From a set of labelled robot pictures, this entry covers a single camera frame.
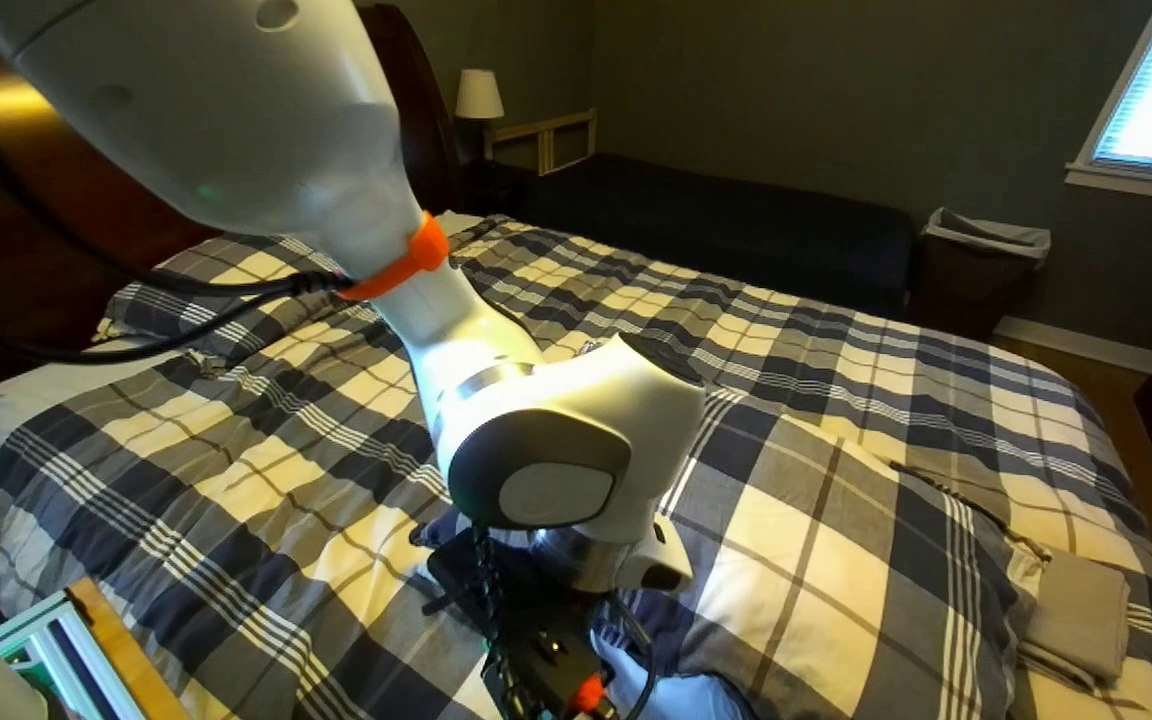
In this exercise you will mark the brown laundry hamper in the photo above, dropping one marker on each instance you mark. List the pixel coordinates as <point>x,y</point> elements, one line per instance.
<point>974,268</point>

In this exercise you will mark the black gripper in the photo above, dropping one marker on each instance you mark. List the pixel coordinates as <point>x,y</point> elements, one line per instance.
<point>542,662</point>

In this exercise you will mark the plaid pillow at headboard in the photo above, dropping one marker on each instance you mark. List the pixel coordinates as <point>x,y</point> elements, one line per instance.
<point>221,325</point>

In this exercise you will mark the white pillow under plaid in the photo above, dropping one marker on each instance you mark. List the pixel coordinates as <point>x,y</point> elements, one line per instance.
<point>667,696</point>

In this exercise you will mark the large plaid pillow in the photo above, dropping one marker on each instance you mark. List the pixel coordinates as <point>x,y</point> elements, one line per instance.
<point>824,585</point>

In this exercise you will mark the dark wooden headboard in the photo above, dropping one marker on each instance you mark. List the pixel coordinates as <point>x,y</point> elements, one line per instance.
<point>84,227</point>

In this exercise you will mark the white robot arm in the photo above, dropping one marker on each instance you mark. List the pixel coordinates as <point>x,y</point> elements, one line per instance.
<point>273,118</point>

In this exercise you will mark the small white table lamp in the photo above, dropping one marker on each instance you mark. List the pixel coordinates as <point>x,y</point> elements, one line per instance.
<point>476,104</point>

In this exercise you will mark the white wooden shelf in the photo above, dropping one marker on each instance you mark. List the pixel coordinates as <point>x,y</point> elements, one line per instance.
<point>544,145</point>

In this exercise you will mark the teal and wood cart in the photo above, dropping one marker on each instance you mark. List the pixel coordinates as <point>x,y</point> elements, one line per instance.
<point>70,658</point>

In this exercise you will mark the dark blue daybed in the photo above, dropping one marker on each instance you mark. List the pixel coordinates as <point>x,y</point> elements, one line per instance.
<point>782,238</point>

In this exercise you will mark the plaid yellow grey comforter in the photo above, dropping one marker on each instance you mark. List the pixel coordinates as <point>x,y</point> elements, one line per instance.
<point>263,527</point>

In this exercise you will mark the white sheet pillow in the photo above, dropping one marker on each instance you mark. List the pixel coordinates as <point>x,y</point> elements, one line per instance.
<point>45,386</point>

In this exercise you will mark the small beige cushion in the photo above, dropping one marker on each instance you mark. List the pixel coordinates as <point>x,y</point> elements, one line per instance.
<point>1083,616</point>

